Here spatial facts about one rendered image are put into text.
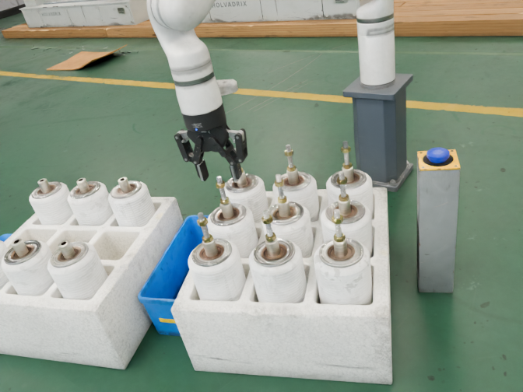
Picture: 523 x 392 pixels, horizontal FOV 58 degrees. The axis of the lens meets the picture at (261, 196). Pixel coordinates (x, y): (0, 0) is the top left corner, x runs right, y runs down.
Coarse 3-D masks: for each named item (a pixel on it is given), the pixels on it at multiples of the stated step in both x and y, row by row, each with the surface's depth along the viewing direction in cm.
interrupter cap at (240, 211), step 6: (234, 204) 98; (216, 210) 98; (234, 210) 97; (240, 210) 96; (246, 210) 96; (210, 216) 96; (216, 216) 96; (222, 216) 96; (234, 216) 95; (240, 216) 94; (216, 222) 94; (222, 222) 94; (228, 222) 93; (234, 222) 93
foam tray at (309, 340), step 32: (320, 192) 110; (384, 192) 105; (256, 224) 104; (320, 224) 100; (384, 224) 96; (384, 256) 88; (192, 288) 90; (384, 288) 81; (192, 320) 87; (224, 320) 85; (256, 320) 83; (288, 320) 81; (320, 320) 80; (352, 320) 78; (384, 320) 76; (192, 352) 92; (224, 352) 90; (256, 352) 88; (288, 352) 86; (320, 352) 84; (352, 352) 82; (384, 352) 81
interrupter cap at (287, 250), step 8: (280, 240) 86; (288, 240) 85; (256, 248) 85; (264, 248) 85; (280, 248) 84; (288, 248) 83; (256, 256) 83; (264, 256) 83; (280, 256) 82; (288, 256) 82; (264, 264) 81; (272, 264) 80; (280, 264) 80
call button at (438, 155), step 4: (436, 148) 88; (440, 148) 88; (428, 152) 87; (432, 152) 87; (436, 152) 87; (440, 152) 86; (444, 152) 86; (448, 152) 86; (428, 156) 87; (432, 156) 86; (436, 156) 86; (440, 156) 85; (444, 156) 85; (448, 156) 86; (432, 160) 87; (436, 160) 86; (440, 160) 86; (444, 160) 86
